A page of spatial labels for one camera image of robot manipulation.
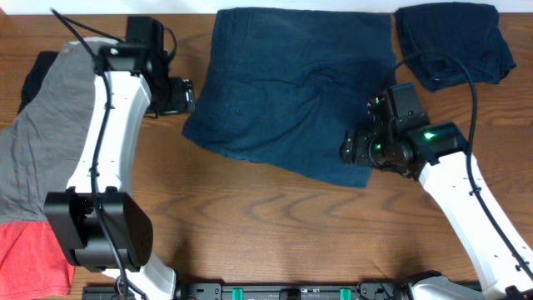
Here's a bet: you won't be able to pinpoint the black garment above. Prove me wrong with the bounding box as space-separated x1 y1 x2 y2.
17 51 58 114

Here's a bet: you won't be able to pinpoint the red garment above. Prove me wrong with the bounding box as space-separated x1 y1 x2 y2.
1 222 75 299

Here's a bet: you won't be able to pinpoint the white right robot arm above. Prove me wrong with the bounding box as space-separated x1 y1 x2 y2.
341 122 532 299

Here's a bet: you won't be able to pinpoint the dark teal blue shorts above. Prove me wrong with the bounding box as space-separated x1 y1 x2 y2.
182 7 396 188

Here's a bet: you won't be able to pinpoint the folded navy garment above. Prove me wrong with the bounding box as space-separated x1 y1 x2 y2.
395 2 516 84

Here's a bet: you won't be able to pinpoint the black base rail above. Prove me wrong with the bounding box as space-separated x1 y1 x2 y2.
82 279 484 300

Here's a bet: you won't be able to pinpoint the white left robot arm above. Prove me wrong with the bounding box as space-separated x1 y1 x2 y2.
44 40 187 299

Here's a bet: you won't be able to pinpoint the grey shorts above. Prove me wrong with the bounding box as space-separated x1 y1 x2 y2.
1 42 95 224

